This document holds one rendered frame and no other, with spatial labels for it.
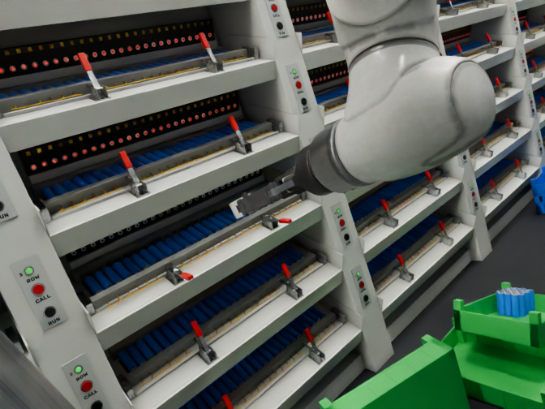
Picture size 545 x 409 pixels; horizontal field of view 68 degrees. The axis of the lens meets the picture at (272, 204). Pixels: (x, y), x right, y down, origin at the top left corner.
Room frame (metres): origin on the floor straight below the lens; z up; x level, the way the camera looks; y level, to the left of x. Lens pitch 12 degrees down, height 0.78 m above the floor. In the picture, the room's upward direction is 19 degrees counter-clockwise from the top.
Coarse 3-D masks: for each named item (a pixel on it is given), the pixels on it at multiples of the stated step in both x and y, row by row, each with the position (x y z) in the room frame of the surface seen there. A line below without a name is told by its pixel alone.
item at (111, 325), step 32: (224, 192) 1.06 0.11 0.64; (160, 224) 0.95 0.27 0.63; (288, 224) 0.95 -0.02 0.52; (96, 256) 0.86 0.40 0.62; (224, 256) 0.85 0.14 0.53; (256, 256) 0.90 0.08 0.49; (160, 288) 0.77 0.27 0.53; (192, 288) 0.80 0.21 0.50; (96, 320) 0.71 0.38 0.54; (128, 320) 0.71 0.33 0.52
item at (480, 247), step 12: (456, 156) 1.43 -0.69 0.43; (468, 156) 1.47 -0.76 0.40; (468, 168) 1.46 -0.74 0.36; (468, 180) 1.45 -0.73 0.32; (468, 192) 1.44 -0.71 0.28; (444, 204) 1.50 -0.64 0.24; (456, 204) 1.47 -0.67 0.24; (468, 204) 1.43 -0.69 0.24; (480, 204) 1.48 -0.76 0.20; (480, 216) 1.47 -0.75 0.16; (480, 228) 1.45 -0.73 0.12; (468, 240) 1.46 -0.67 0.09; (480, 240) 1.44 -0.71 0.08; (480, 252) 1.43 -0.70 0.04
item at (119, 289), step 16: (272, 208) 0.99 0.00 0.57; (240, 224) 0.93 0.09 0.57; (208, 240) 0.88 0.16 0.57; (176, 256) 0.83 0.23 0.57; (192, 256) 0.85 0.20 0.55; (144, 272) 0.79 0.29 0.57; (160, 272) 0.81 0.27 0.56; (112, 288) 0.76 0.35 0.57; (128, 288) 0.77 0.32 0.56; (144, 288) 0.77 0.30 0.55; (96, 304) 0.73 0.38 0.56
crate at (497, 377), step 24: (456, 336) 1.02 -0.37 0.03; (480, 336) 0.99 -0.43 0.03; (480, 360) 0.93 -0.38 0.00; (504, 360) 0.90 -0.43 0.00; (528, 360) 0.87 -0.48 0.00; (480, 384) 0.80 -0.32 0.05; (504, 384) 0.83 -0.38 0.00; (528, 384) 0.80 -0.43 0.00; (504, 408) 0.76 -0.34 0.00; (528, 408) 0.72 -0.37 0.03
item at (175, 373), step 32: (288, 256) 1.08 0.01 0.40; (320, 256) 1.05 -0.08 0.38; (224, 288) 0.98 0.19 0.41; (256, 288) 0.97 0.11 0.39; (288, 288) 0.95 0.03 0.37; (320, 288) 0.97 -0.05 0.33; (160, 320) 0.89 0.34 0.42; (192, 320) 0.88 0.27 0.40; (224, 320) 0.88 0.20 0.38; (256, 320) 0.88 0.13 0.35; (288, 320) 0.91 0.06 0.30; (128, 352) 0.82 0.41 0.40; (160, 352) 0.80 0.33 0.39; (192, 352) 0.81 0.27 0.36; (224, 352) 0.80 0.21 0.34; (128, 384) 0.73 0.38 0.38; (160, 384) 0.75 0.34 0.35; (192, 384) 0.75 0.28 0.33
